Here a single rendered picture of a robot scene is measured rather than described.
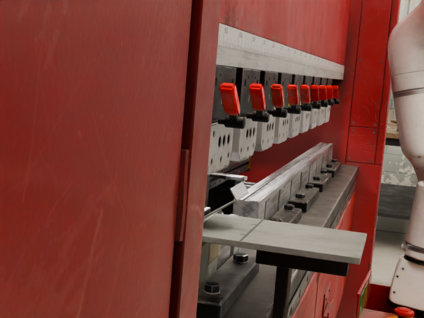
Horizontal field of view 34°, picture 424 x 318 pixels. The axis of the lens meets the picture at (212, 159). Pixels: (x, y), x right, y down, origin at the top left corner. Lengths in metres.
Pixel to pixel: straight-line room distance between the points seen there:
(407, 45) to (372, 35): 1.77
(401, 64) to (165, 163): 1.30
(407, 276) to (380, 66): 1.83
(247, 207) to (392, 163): 7.24
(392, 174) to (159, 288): 8.58
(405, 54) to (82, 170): 1.36
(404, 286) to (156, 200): 1.35
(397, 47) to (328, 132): 1.79
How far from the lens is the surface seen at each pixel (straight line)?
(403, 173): 8.79
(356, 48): 3.26
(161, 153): 0.21
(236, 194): 1.10
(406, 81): 1.50
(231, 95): 1.01
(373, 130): 3.26
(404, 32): 1.51
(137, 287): 0.21
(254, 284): 1.29
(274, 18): 1.48
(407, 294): 1.55
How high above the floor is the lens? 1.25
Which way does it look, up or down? 7 degrees down
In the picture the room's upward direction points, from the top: 5 degrees clockwise
